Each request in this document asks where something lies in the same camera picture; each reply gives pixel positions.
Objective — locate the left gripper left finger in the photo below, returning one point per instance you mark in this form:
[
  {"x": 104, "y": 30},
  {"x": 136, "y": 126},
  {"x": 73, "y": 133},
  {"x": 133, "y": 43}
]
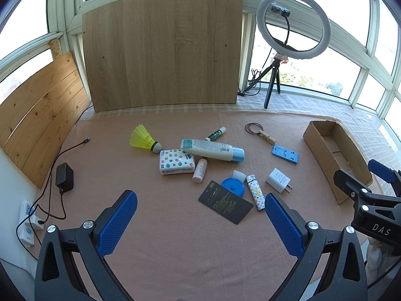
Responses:
[{"x": 57, "y": 275}]

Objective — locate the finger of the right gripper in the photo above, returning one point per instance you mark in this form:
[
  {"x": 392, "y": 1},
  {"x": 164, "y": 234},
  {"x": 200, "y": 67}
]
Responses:
[
  {"x": 349, "y": 184},
  {"x": 385, "y": 173}
]

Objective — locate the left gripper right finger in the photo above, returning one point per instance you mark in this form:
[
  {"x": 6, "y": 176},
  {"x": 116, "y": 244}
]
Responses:
[{"x": 344, "y": 276}]

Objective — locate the blue phone stand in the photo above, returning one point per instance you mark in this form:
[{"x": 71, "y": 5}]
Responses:
[{"x": 285, "y": 154}]

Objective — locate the patterned lighter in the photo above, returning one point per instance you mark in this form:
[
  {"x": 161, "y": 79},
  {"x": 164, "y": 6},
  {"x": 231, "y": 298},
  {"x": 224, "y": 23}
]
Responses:
[{"x": 256, "y": 191}]

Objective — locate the white usb wall charger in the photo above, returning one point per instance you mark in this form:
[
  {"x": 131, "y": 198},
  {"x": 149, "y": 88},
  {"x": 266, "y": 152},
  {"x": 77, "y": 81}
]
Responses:
[{"x": 279, "y": 181}]

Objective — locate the black paper card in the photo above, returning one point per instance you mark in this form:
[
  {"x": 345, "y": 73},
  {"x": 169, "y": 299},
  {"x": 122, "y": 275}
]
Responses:
[{"x": 225, "y": 203}]

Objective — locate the blue round container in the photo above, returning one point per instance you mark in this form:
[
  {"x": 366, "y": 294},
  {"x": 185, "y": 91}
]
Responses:
[{"x": 234, "y": 185}]

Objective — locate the wooden clothespin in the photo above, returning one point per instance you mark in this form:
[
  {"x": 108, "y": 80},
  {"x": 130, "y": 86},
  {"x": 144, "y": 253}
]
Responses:
[{"x": 267, "y": 137}]

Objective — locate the star pattern tissue pack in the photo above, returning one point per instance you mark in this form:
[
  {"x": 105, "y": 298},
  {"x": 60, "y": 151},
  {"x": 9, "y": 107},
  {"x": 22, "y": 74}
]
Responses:
[{"x": 176, "y": 161}]

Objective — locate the yellow shuttlecock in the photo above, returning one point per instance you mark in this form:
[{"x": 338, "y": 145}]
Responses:
[{"x": 141, "y": 138}]

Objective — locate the small pink travel bottle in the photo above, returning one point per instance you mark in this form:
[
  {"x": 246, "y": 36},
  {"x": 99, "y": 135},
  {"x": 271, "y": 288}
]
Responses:
[{"x": 200, "y": 170}]

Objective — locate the white lotion bottle blue cap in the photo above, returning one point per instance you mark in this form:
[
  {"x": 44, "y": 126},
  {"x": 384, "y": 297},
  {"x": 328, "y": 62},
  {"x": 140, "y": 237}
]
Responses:
[{"x": 210, "y": 149}]

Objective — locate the green lip balm stick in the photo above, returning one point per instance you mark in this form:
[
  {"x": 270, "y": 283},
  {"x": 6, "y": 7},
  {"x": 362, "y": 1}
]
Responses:
[{"x": 215, "y": 135}]

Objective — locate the white gloved right hand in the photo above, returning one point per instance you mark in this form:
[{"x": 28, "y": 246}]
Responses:
[{"x": 374, "y": 259}]

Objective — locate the cardboard box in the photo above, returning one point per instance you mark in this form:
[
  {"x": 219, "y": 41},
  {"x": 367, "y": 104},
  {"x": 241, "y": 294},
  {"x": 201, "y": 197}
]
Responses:
[{"x": 334, "y": 149}]

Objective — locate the white power strip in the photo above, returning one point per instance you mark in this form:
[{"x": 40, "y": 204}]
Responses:
[{"x": 29, "y": 223}]

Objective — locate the black power adapter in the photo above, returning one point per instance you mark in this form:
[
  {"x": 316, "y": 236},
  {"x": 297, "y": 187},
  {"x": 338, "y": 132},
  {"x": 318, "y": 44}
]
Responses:
[{"x": 64, "y": 178}]

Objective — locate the small translucent cap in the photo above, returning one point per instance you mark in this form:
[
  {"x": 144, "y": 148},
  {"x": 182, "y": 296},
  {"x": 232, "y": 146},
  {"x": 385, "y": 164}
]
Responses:
[{"x": 239, "y": 176}]

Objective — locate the pine plank headboard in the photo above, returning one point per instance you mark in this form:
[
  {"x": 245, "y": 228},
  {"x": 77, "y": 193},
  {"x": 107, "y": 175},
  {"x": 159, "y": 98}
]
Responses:
[{"x": 37, "y": 117}]

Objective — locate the black tripod stand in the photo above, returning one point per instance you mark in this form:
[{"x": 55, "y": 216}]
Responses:
[{"x": 273, "y": 68}]

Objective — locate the large oak wood board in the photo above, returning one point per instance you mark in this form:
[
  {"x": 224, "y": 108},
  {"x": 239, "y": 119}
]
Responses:
[{"x": 162, "y": 52}]

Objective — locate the white ring light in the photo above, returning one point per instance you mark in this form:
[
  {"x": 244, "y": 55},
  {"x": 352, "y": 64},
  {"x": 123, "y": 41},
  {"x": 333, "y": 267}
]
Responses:
[{"x": 286, "y": 50}]

